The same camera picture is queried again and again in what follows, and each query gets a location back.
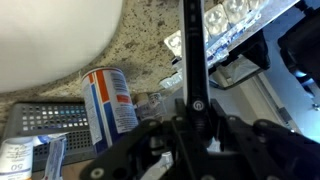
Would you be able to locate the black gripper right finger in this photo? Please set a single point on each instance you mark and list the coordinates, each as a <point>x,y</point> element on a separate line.
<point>266,150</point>

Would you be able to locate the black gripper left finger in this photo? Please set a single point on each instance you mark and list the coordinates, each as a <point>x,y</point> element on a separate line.
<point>140,150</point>

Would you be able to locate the black white electric toothbrush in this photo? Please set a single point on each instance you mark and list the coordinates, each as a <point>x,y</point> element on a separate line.
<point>196,66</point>

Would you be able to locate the small labelled medicine vial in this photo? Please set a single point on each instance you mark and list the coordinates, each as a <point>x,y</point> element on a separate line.
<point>151,106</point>

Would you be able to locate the blue orange shaving cream can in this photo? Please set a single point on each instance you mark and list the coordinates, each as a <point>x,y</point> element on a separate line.
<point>108,106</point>

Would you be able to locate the white blister pack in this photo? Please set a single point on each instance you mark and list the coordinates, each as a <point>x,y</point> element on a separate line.
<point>170,81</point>
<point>233,13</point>

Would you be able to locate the trash bin with plastic liner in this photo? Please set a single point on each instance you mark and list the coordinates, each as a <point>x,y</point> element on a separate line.
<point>246,66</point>

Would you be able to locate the grey perforated plastic basket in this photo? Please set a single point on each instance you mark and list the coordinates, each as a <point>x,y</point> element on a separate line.
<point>40,118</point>

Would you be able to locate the silver blister pill packs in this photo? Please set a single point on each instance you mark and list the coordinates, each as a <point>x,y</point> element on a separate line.
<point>220,50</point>

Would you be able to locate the black soft bag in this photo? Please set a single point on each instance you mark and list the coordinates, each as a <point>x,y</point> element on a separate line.
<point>300,43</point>

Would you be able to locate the white sunscreen tube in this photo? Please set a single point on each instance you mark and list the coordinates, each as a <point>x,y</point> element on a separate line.
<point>15,160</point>

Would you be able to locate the white oval sink basin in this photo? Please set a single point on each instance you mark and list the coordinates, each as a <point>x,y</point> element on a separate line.
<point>50,33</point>

